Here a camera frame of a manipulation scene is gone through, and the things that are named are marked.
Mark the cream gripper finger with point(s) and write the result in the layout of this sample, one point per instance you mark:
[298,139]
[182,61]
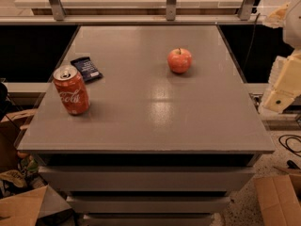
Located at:
[276,19]
[284,84]

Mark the red apple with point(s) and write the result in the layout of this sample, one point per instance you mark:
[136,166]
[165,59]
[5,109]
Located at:
[179,60]

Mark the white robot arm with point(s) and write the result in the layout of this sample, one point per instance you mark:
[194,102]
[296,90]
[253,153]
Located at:
[292,29]

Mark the red coke can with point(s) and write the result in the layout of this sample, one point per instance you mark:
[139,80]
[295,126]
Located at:
[71,89]

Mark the cardboard box right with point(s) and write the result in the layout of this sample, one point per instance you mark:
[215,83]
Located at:
[279,198]

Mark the grey drawer cabinet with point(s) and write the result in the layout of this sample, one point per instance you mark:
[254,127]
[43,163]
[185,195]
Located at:
[155,148]

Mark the dark blue snack packet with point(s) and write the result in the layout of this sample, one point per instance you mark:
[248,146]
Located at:
[86,68]

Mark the crumpled snack bags pile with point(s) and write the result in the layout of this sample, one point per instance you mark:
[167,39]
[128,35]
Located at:
[26,177]

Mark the brown cardboard box far left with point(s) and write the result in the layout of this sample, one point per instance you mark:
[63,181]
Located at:
[12,128]

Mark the metal frame rail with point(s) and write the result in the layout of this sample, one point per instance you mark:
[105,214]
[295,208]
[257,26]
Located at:
[137,11]

